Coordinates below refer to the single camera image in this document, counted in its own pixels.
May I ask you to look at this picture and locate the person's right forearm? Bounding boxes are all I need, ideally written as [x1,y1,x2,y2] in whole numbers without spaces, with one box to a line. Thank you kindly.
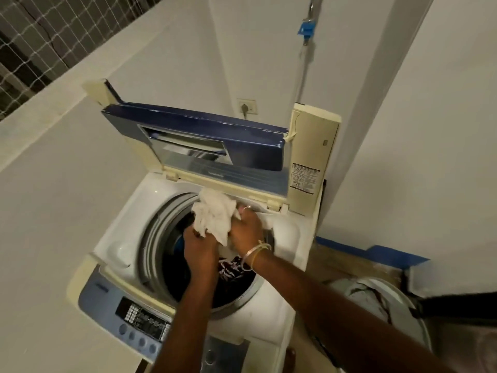
[252,250,455,373]

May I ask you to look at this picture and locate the person's right hand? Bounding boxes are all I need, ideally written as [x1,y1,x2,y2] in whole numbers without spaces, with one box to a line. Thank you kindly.
[229,205,267,261]

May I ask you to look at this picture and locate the person's left forearm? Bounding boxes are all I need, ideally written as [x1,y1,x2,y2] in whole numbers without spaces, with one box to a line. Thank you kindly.
[151,275,220,373]

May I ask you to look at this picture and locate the white inlet hose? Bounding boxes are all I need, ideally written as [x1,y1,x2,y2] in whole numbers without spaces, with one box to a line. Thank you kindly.
[297,44,313,107]

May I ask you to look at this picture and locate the person's left hand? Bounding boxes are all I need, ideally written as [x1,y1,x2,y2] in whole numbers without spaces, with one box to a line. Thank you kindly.
[183,225,220,284]

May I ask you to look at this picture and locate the gold bracelet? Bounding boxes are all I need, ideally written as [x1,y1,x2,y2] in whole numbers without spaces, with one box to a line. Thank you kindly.
[250,241,272,270]

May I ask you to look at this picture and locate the blue cream washing machine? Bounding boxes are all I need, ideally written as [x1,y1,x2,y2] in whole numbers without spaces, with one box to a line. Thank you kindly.
[66,78,342,373]

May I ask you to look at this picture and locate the white window safety net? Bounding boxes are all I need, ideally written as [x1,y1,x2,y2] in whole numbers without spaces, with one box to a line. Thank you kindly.
[0,0,168,122]

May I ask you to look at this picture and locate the white round laundry hamper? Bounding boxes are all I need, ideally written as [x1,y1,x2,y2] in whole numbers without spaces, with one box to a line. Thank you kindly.
[326,276,432,373]

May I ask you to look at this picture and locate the black framed glass door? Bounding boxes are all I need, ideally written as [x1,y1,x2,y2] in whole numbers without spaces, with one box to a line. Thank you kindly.
[417,293,497,373]

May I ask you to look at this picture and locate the silver bangle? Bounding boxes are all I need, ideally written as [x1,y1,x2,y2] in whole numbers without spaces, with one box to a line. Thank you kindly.
[240,244,269,272]

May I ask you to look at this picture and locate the black white patterned clothes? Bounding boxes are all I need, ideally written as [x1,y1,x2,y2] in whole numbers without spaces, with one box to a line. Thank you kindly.
[217,256,257,284]

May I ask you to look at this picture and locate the white cloth clothes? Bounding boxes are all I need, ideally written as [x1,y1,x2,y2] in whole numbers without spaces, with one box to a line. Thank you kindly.
[191,188,241,247]

